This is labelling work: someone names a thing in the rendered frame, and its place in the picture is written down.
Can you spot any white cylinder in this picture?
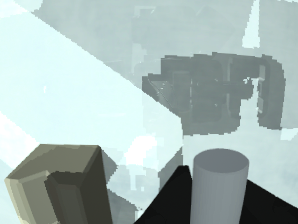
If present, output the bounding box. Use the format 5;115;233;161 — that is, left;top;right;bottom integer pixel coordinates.
190;148;249;224

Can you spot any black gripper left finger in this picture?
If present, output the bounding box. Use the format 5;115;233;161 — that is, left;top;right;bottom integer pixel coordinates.
133;165;192;224

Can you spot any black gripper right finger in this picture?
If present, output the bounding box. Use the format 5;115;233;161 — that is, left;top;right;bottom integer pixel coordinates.
239;180;298;224

